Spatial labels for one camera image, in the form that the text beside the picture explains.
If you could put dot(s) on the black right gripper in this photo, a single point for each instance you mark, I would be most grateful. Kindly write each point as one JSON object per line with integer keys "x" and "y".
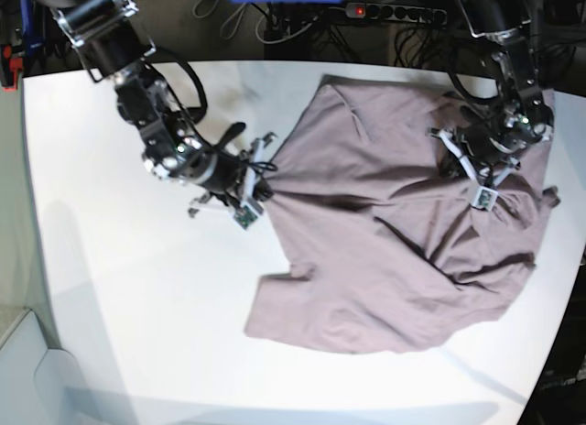
{"x": 214, "y": 166}

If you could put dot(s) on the red black clamp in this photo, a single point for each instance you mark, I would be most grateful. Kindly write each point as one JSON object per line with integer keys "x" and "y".
{"x": 12, "y": 65}

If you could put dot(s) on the mauve t-shirt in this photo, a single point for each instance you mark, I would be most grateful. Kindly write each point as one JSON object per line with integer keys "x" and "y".
{"x": 385, "y": 254}

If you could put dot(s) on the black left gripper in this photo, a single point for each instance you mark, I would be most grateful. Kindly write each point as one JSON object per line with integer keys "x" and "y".
{"x": 488, "y": 152}

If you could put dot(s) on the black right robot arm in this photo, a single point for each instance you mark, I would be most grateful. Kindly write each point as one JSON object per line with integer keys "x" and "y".
{"x": 109, "y": 48}

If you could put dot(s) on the black power strip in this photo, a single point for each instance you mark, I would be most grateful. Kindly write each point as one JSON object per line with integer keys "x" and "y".
{"x": 397, "y": 13}

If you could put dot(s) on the grey side panel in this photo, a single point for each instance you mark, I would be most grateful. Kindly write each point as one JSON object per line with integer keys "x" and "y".
{"x": 40, "y": 385}

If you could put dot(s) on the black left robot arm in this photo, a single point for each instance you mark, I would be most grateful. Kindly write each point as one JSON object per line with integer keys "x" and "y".
{"x": 517, "y": 117}

